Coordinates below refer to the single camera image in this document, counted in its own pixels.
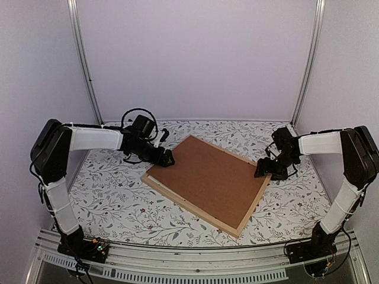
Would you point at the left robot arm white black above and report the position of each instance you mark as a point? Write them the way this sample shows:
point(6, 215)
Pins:
point(50, 157)

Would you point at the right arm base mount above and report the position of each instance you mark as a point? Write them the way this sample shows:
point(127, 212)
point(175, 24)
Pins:
point(321, 245)

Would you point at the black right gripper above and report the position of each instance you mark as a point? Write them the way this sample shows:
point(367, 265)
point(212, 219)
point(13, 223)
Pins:
point(260, 163)

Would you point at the light wooden picture frame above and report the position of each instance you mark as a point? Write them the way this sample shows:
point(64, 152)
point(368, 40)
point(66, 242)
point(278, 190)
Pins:
point(189, 207)

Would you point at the brown backing board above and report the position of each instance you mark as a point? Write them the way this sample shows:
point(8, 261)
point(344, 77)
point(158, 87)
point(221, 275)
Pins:
point(213, 183)

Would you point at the left aluminium corner post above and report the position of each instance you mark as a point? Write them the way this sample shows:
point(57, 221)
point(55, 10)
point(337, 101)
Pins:
point(77, 33)

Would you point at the aluminium front rail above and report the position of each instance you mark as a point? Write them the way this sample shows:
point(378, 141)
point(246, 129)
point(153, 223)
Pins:
point(135, 263)

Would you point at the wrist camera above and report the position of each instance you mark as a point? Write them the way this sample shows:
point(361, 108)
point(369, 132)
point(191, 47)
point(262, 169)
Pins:
point(282, 137)
point(147, 130)

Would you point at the right aluminium corner post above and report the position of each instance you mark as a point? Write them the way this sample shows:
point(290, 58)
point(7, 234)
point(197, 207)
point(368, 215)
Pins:
point(314, 42)

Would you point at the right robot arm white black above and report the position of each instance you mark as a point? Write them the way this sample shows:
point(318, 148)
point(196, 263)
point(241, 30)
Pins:
point(359, 157)

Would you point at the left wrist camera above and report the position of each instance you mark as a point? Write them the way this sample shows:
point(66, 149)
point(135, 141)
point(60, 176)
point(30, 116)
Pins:
point(147, 130)

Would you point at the aluminium corner post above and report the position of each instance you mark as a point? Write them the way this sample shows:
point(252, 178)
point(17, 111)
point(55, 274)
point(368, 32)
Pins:
point(314, 42)
point(77, 33)

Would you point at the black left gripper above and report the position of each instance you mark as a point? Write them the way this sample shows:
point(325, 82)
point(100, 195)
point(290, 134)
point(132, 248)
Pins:
point(157, 160)

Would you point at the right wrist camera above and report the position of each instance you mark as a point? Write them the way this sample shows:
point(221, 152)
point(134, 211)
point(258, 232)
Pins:
point(282, 137)

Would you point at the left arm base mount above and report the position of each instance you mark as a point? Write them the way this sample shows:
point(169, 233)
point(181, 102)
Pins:
point(75, 245)

